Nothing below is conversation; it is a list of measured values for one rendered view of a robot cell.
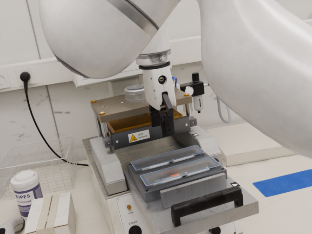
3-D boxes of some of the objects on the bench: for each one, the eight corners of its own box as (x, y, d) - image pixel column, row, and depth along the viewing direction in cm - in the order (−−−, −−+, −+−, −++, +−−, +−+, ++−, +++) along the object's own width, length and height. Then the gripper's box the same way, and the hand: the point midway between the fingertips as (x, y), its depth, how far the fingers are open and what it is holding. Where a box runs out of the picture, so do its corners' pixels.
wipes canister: (23, 208, 128) (13, 170, 123) (48, 204, 129) (38, 166, 124) (17, 223, 120) (6, 182, 115) (44, 218, 120) (34, 178, 116)
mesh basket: (18, 173, 157) (10, 146, 153) (79, 163, 158) (73, 136, 154) (3, 200, 136) (-7, 169, 131) (74, 188, 137) (66, 157, 133)
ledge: (206, 138, 166) (205, 129, 164) (380, 108, 172) (380, 99, 171) (226, 166, 138) (225, 156, 136) (432, 130, 144) (434, 119, 142)
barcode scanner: (6, 227, 118) (-1, 206, 116) (30, 223, 119) (24, 201, 116) (-14, 271, 99) (-23, 246, 97) (16, 265, 100) (8, 241, 97)
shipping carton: (39, 222, 118) (33, 198, 116) (79, 215, 119) (73, 191, 117) (27, 261, 101) (19, 233, 98) (74, 252, 102) (67, 224, 99)
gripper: (128, 58, 92) (139, 124, 98) (149, 68, 76) (160, 146, 82) (156, 53, 94) (165, 117, 100) (183, 61, 78) (191, 138, 84)
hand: (162, 125), depth 90 cm, fingers open, 7 cm apart
